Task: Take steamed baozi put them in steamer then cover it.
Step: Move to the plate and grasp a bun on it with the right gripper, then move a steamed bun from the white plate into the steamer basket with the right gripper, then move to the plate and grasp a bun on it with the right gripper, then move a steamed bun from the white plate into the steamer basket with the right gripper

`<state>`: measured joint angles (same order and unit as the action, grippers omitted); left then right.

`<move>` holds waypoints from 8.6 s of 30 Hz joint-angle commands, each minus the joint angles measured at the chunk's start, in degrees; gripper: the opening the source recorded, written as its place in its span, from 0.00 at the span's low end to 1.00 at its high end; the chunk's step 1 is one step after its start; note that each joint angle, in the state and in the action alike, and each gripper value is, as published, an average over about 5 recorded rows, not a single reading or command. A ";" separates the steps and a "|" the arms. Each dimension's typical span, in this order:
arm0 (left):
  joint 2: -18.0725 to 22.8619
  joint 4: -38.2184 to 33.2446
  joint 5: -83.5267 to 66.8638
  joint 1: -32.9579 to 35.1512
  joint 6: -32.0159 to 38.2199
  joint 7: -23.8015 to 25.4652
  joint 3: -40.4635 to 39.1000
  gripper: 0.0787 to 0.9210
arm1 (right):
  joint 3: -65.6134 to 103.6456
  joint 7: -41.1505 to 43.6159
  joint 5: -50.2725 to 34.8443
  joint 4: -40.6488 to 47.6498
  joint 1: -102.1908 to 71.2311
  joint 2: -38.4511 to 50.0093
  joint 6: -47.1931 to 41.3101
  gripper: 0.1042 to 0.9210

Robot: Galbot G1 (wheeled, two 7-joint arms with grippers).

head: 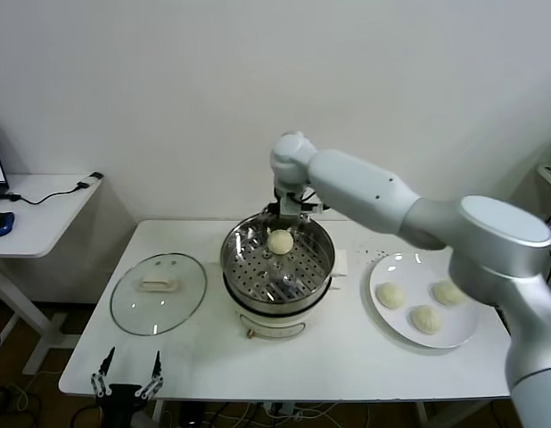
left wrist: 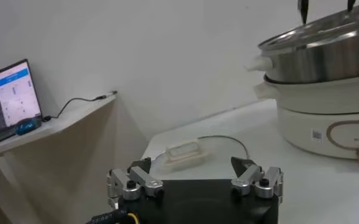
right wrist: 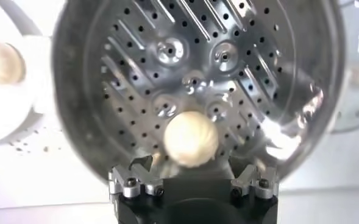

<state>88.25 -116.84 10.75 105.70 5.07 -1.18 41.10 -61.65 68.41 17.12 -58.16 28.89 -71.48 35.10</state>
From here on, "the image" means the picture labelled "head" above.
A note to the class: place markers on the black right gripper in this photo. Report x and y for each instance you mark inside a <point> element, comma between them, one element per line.
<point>271,210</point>

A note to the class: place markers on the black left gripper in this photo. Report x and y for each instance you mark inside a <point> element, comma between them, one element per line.
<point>119,401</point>

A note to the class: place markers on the white steamed baozi bun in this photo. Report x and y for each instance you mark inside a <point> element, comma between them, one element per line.
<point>426,318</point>
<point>445,293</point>
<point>280,241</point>
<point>390,295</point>

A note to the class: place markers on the round glass pot lid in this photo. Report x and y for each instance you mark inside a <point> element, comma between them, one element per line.
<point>182,290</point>

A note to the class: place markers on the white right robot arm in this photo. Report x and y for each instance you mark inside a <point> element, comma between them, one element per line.
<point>369,191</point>

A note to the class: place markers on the perforated steel steamer basket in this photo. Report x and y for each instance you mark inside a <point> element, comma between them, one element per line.
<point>311,267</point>

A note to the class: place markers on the white table leg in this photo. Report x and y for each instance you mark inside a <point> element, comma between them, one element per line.
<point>158,414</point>
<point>421,414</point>

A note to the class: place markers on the white electric cooker base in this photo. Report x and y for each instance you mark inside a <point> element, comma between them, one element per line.
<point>275,327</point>

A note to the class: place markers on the white round plate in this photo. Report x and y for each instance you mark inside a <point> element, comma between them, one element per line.
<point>391,330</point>

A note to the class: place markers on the white power strip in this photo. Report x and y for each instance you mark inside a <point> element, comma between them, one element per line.
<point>280,408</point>

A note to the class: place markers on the white side table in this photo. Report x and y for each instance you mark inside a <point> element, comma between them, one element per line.
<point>43,223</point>

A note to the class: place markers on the blue computer mouse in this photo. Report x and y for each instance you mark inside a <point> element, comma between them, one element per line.
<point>1,225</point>

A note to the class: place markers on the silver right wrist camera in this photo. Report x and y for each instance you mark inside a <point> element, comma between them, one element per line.
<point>290,207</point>

